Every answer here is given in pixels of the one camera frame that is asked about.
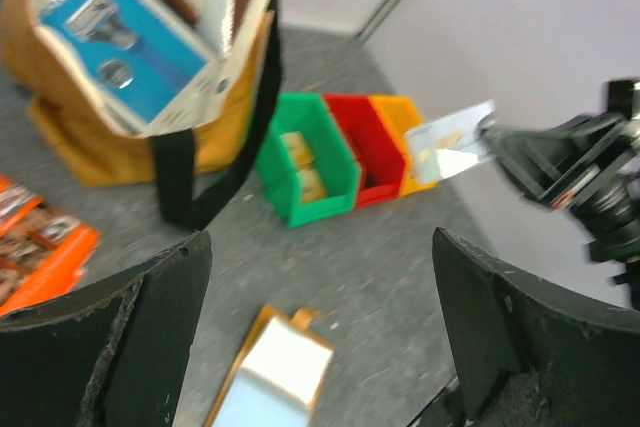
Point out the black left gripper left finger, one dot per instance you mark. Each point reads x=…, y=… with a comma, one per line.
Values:
x=113, y=353

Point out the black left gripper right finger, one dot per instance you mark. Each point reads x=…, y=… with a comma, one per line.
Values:
x=503, y=321

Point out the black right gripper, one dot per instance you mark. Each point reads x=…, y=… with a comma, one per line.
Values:
x=564, y=165

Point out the mustard leather card holder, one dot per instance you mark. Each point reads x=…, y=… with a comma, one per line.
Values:
x=277, y=375

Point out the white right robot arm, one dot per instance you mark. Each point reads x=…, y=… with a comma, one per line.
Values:
x=611, y=214

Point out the gold VIP card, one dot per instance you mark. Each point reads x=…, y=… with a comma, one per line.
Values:
x=312, y=188

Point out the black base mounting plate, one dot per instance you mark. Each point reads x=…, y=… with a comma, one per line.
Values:
x=446, y=409

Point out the orange screw assortment box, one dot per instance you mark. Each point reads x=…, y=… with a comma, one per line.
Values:
x=44, y=249

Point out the yellow plastic bin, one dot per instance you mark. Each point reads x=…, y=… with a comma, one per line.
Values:
x=399, y=115

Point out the red plastic bin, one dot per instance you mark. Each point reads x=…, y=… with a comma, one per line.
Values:
x=381, y=162

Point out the green plastic bin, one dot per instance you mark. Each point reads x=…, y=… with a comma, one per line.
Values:
x=333, y=160

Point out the tan canvas tote bag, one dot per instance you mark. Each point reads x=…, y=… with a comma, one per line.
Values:
x=196, y=171

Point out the blue razor package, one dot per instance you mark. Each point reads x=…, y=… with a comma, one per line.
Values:
x=145, y=71

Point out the white item in bag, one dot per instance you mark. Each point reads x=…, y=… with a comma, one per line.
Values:
x=216, y=24

